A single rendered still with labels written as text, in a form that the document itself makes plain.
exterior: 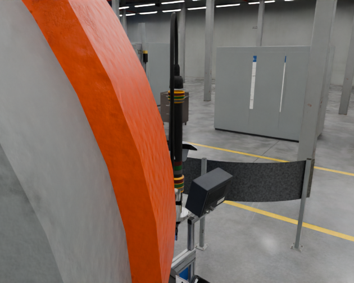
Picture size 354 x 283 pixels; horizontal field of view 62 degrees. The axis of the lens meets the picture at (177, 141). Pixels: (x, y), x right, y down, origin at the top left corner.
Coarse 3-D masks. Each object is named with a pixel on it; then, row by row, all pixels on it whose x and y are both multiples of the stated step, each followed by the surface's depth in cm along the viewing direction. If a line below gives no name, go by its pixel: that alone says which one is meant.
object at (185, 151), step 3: (183, 141) 85; (183, 144) 83; (186, 144) 83; (189, 144) 83; (183, 147) 84; (186, 147) 84; (189, 147) 83; (192, 147) 82; (195, 147) 82; (183, 150) 85; (186, 150) 85; (183, 153) 85; (186, 153) 85; (183, 156) 86; (186, 156) 85; (183, 159) 86
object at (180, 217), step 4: (176, 192) 80; (180, 192) 82; (176, 196) 79; (180, 196) 82; (176, 200) 80; (180, 200) 80; (176, 204) 81; (180, 204) 80; (176, 208) 82; (180, 208) 84; (184, 208) 89; (176, 212) 83; (180, 212) 84; (184, 212) 86; (188, 212) 88; (176, 216) 83; (180, 216) 84; (184, 216) 85; (176, 220) 84; (180, 220) 84
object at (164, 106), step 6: (162, 96) 783; (186, 96) 781; (162, 102) 788; (168, 102) 778; (186, 102) 786; (162, 108) 792; (168, 108) 782; (186, 108) 792; (162, 114) 797; (168, 114) 786; (186, 114) 796; (162, 120) 802; (168, 120) 792; (186, 120) 801
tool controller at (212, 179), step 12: (216, 168) 175; (192, 180) 159; (204, 180) 161; (216, 180) 163; (228, 180) 169; (192, 192) 160; (204, 192) 155; (216, 192) 162; (192, 204) 162; (204, 204) 158; (216, 204) 171
